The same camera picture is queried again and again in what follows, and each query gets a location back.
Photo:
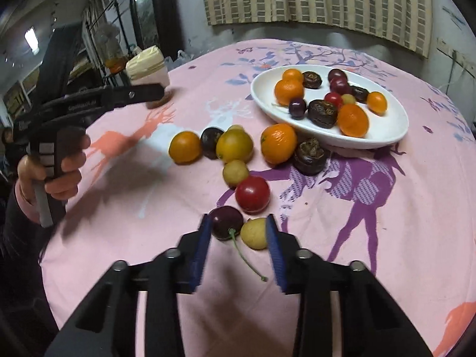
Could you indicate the ceiling light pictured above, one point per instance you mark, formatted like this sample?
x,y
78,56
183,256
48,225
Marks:
x,y
31,39

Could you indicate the white oval plate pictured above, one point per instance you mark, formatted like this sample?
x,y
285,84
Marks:
x,y
386,124

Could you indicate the person's left forearm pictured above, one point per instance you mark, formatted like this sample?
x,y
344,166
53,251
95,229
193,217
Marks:
x,y
20,260

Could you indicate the small mandarin orange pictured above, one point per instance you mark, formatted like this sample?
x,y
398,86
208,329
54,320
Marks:
x,y
278,144
185,147
376,103
292,74

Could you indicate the dark wooden framed cabinet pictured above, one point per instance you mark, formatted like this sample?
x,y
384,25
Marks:
x,y
163,11

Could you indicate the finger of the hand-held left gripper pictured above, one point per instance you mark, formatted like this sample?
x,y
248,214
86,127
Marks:
x,y
141,93

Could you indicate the plaid window curtain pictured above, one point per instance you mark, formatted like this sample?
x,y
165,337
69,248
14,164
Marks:
x,y
319,0

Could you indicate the white wall power strip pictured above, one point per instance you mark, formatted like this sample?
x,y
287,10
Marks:
x,y
452,50

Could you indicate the black metal coat stand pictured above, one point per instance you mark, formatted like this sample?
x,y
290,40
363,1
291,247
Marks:
x,y
111,3

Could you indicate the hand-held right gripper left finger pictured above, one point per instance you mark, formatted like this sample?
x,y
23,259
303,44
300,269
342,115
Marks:
x,y
200,254

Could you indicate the tan longan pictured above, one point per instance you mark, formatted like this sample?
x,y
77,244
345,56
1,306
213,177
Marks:
x,y
348,99
254,234
236,127
235,173

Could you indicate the dark red cherry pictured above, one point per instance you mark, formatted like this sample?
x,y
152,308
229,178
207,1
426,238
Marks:
x,y
297,108
225,222

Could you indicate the standing electric fan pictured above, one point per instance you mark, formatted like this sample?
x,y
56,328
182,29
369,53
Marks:
x,y
108,35

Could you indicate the clear plastic bag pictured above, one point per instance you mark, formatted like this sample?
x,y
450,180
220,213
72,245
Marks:
x,y
179,57

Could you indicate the plastic jar with cream lid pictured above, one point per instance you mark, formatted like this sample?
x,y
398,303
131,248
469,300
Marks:
x,y
147,67

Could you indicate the orange box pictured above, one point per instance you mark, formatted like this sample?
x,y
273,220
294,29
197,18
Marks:
x,y
116,66

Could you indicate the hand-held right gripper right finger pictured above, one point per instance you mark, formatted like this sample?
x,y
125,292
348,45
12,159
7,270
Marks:
x,y
274,254

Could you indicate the large mandarin orange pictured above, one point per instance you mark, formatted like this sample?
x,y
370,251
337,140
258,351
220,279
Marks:
x,y
352,119
289,91

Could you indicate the red cherry tomato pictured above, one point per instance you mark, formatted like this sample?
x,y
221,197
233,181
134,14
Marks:
x,y
333,99
253,194

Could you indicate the dark purple plum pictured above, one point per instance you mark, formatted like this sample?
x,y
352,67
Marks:
x,y
339,87
337,75

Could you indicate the person's left hand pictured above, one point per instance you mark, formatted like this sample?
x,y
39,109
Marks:
x,y
68,184

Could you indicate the dark water chestnut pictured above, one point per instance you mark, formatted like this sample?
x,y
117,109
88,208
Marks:
x,y
311,80
360,93
211,142
322,113
310,155

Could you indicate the yellow round fruit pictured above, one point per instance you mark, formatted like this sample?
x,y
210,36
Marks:
x,y
234,145

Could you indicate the pink deer print tablecloth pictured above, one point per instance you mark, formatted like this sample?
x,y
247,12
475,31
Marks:
x,y
156,193

